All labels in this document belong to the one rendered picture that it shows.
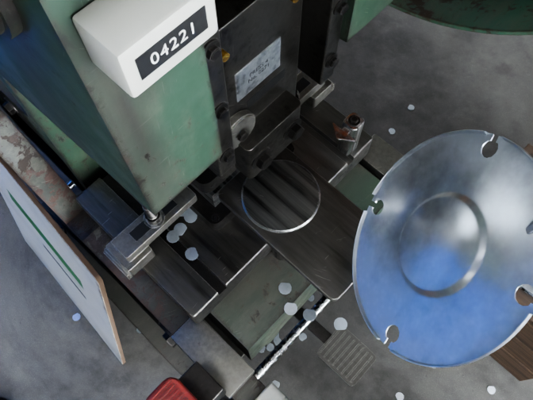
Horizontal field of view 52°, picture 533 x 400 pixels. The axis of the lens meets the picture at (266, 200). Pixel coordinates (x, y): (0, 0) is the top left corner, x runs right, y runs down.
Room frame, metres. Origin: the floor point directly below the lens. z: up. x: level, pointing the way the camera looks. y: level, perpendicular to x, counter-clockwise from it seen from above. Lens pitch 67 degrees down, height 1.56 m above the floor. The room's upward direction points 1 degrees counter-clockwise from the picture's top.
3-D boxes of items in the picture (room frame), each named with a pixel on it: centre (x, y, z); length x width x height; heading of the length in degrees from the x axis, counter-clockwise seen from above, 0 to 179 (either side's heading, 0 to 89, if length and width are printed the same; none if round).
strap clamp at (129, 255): (0.31, 0.19, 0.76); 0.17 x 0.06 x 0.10; 136
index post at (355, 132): (0.47, -0.15, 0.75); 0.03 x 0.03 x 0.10; 46
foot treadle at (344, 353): (0.33, -0.03, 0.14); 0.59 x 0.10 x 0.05; 46
